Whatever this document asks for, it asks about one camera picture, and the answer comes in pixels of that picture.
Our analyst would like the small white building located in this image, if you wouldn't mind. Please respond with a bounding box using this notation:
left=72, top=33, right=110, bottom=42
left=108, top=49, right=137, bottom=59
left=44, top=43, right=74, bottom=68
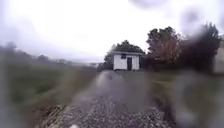
left=112, top=50, right=144, bottom=72

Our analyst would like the row of trees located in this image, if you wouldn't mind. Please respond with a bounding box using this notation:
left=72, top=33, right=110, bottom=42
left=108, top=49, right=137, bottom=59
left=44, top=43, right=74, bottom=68
left=103, top=22, right=224, bottom=73

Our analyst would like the grass field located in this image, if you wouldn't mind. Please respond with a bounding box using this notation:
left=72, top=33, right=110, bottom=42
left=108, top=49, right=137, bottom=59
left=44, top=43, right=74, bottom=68
left=116, top=69, right=224, bottom=128
left=0, top=63, right=99, bottom=128

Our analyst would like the grey gravel path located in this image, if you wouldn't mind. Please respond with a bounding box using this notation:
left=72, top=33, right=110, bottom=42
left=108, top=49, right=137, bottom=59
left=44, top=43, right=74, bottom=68
left=39, top=69, right=174, bottom=128

